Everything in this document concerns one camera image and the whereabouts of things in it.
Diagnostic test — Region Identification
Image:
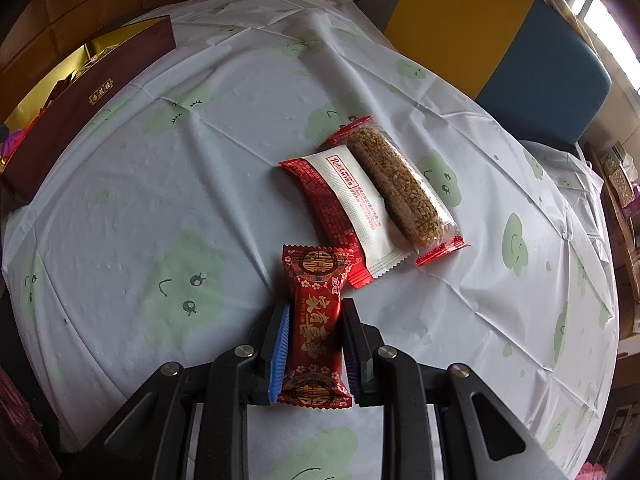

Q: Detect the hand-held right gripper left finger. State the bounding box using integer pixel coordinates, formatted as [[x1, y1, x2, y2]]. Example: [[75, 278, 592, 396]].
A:
[[102, 302, 292, 480]]

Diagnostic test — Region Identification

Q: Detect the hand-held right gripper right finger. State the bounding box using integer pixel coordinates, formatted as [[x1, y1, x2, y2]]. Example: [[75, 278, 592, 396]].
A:
[[341, 298, 551, 480]]

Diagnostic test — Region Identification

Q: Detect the red ornate snack packet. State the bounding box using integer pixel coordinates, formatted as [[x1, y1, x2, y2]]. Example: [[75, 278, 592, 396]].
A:
[[276, 244, 355, 408]]

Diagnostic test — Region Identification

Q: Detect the maroon gift box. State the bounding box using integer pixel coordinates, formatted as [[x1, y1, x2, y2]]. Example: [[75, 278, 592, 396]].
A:
[[0, 16, 177, 200]]

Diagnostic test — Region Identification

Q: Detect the person's left forearm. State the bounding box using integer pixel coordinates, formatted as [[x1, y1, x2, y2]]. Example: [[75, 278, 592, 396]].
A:
[[0, 365, 63, 480]]

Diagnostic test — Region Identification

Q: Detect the white and red snack packet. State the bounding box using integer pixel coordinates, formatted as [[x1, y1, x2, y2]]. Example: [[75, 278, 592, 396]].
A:
[[278, 144, 412, 291]]

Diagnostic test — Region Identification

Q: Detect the clear grain bar packet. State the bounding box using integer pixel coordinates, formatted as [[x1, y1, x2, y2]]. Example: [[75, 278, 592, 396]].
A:
[[326, 116, 472, 267]]

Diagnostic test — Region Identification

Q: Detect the white cloud print tablecloth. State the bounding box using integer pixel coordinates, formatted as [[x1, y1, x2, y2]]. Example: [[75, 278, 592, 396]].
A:
[[0, 0, 621, 480]]

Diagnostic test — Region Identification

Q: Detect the pink cloth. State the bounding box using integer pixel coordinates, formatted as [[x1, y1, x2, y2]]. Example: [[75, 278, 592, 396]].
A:
[[585, 460, 626, 480]]

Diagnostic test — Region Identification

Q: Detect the patterned beige box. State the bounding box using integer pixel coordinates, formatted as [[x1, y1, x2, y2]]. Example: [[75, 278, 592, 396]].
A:
[[607, 162, 640, 201]]

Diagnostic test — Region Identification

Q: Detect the grey yellow blue chair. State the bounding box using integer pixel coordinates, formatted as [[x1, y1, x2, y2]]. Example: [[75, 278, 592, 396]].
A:
[[310, 0, 613, 153]]

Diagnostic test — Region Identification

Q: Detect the window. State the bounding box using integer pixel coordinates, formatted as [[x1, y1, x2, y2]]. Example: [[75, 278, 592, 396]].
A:
[[540, 0, 640, 96]]

